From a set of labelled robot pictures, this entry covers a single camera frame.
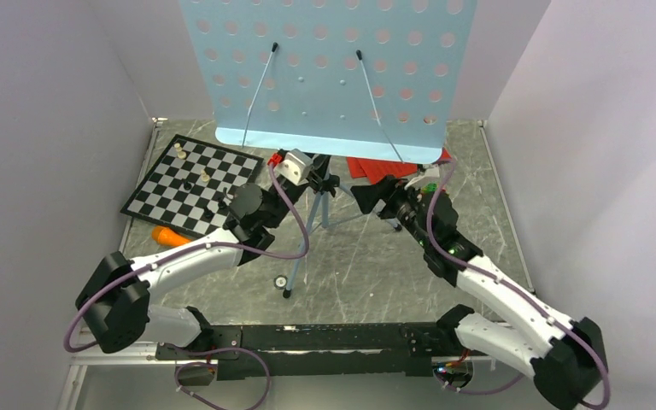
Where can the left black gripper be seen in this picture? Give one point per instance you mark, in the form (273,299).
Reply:
(321,166)

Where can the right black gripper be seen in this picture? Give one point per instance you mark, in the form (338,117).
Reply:
(390,190)

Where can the red sheet music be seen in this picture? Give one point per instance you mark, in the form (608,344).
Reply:
(373,171)

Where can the light blue music stand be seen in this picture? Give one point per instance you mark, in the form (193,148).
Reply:
(366,79)

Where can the orange toy microphone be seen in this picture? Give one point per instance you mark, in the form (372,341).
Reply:
(167,237)

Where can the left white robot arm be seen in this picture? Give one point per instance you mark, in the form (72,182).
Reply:
(116,307)

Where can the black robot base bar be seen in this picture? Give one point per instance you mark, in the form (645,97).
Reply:
(239,352)

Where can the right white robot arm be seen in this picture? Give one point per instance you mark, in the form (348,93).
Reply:
(564,358)

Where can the colourful toy block car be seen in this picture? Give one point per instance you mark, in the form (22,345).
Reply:
(429,188)

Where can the black poker chip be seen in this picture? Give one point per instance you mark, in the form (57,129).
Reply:
(280,282)

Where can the black chess piece front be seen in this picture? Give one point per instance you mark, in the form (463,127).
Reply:
(207,214)

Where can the black white chessboard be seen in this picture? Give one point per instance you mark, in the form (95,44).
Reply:
(182,189)

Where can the electronics board right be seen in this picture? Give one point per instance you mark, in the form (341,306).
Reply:
(454,376)

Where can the small electronics box left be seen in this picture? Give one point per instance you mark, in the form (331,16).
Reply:
(195,375)

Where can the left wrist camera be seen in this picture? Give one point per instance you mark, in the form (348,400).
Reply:
(293,165)

